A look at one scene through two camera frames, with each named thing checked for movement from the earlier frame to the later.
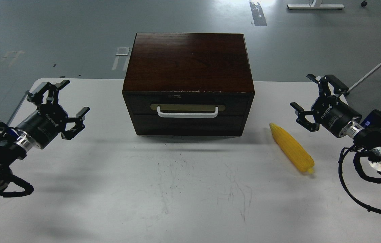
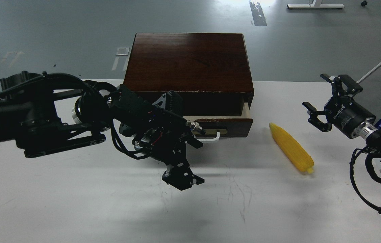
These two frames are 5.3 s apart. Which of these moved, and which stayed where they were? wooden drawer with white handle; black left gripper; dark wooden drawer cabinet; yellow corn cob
Moved: black left gripper; wooden drawer with white handle
Stayed: yellow corn cob; dark wooden drawer cabinet
